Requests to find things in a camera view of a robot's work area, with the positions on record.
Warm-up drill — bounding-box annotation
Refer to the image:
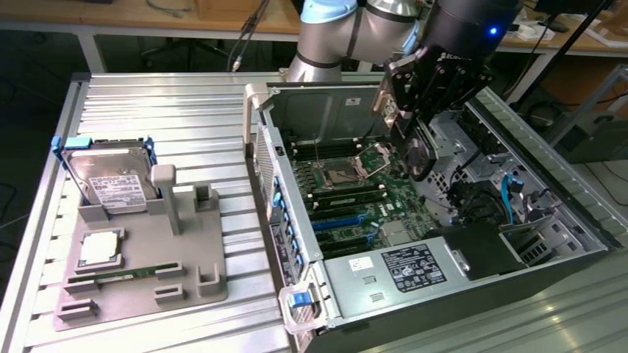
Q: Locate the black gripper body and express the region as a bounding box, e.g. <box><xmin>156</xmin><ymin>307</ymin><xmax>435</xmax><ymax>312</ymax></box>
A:
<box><xmin>415</xmin><ymin>0</ymin><xmax>526</xmax><ymax>74</ymax></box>

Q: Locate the green graphics card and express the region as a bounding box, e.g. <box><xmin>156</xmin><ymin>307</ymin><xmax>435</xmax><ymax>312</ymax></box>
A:
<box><xmin>370</xmin><ymin>86</ymin><xmax>442</xmax><ymax>182</ymax></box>

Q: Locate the white box on desk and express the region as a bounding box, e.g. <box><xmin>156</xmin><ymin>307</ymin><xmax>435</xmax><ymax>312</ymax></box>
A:
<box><xmin>510</xmin><ymin>21</ymin><xmax>556</xmax><ymax>40</ymax></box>

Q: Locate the silver perforated disk bay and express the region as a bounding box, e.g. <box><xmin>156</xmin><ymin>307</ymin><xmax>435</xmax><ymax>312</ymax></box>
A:
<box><xmin>410</xmin><ymin>110</ymin><xmax>495</xmax><ymax>185</ymax></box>

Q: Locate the silver socket cover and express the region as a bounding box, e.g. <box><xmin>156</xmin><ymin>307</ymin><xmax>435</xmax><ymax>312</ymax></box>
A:
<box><xmin>351</xmin><ymin>142</ymin><xmax>395</xmax><ymax>167</ymax></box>

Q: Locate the black stand pole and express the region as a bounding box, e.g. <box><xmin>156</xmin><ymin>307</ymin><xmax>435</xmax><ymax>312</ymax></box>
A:
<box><xmin>504</xmin><ymin>0</ymin><xmax>618</xmax><ymax>102</ymax></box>

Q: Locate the CPU socket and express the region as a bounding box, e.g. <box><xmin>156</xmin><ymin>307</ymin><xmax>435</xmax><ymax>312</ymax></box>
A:
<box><xmin>318</xmin><ymin>160</ymin><xmax>368</xmax><ymax>191</ymax></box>

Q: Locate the green motherboard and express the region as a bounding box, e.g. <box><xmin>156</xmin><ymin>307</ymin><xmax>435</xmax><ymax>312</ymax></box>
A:
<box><xmin>288</xmin><ymin>141</ymin><xmax>446</xmax><ymax>258</ymax></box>

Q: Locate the dark computer tower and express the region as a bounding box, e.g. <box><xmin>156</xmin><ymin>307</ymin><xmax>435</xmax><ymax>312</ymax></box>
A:
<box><xmin>544</xmin><ymin>64</ymin><xmax>628</xmax><ymax>165</ymax></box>

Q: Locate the dark RAM stick white label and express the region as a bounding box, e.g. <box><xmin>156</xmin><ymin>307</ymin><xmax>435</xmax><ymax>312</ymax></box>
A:
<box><xmin>312</xmin><ymin>192</ymin><xmax>390</xmax><ymax>213</ymax></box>

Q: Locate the black expansion slot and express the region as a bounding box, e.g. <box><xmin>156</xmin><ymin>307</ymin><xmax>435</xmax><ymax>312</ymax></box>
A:
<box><xmin>318</xmin><ymin>235</ymin><xmax>374</xmax><ymax>248</ymax></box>
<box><xmin>314</xmin><ymin>207</ymin><xmax>378</xmax><ymax>221</ymax></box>

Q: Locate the blue expansion slot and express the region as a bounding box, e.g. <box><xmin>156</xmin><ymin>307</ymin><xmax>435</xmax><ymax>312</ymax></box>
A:
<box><xmin>312</xmin><ymin>215</ymin><xmax>368</xmax><ymax>232</ymax></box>

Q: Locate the silver chipset heatsink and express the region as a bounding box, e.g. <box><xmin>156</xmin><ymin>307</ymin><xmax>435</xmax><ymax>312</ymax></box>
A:
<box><xmin>382</xmin><ymin>221</ymin><xmax>412</xmax><ymax>246</ymax></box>

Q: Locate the black plastic shroud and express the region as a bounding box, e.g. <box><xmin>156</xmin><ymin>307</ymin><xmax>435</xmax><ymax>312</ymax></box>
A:
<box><xmin>424</xmin><ymin>223</ymin><xmax>530</xmax><ymax>282</ymax></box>

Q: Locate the black chair base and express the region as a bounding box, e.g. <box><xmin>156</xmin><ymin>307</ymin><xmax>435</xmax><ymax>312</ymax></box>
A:
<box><xmin>142</xmin><ymin>36</ymin><xmax>232</xmax><ymax>69</ymax></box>

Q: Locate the grey slotted disk bay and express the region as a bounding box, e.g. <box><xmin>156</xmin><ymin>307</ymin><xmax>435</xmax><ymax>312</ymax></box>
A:
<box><xmin>498</xmin><ymin>215</ymin><xmax>574</xmax><ymax>266</ymax></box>

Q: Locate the silver power supply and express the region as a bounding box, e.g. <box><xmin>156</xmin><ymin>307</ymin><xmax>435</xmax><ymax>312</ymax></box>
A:
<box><xmin>322</xmin><ymin>235</ymin><xmax>475</xmax><ymax>320</ymax></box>

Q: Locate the open black PC case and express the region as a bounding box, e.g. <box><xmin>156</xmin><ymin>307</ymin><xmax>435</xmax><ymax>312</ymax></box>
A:
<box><xmin>243</xmin><ymin>79</ymin><xmax>623</xmax><ymax>353</ymax></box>

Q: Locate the blue case latch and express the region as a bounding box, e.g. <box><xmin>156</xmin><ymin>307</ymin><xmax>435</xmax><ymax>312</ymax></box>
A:
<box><xmin>288</xmin><ymin>292</ymin><xmax>315</xmax><ymax>309</ymax></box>

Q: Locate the hard disk drive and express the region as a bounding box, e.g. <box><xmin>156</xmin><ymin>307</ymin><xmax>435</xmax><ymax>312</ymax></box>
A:
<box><xmin>51</xmin><ymin>135</ymin><xmax>162</xmax><ymax>216</ymax></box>

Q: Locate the green RAM stick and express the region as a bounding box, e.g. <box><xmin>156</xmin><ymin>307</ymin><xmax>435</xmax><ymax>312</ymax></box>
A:
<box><xmin>92</xmin><ymin>265</ymin><xmax>166</xmax><ymax>285</ymax></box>

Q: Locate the silver CPU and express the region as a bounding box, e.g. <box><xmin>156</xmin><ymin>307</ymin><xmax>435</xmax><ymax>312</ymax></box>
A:
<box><xmin>78</xmin><ymin>231</ymin><xmax>124</xmax><ymax>266</ymax></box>

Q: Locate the grey parts rack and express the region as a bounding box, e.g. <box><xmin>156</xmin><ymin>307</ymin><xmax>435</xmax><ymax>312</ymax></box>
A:
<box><xmin>51</xmin><ymin>163</ymin><xmax>232</xmax><ymax>332</ymax></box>

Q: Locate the black wire bundle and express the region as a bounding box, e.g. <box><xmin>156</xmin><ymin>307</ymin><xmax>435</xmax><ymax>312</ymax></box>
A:
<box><xmin>448</xmin><ymin>179</ymin><xmax>515</xmax><ymax>225</ymax></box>

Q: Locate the blue wire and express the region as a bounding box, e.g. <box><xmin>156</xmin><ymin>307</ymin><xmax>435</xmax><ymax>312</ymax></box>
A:
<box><xmin>500</xmin><ymin>171</ymin><xmax>523</xmax><ymax>226</ymax></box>

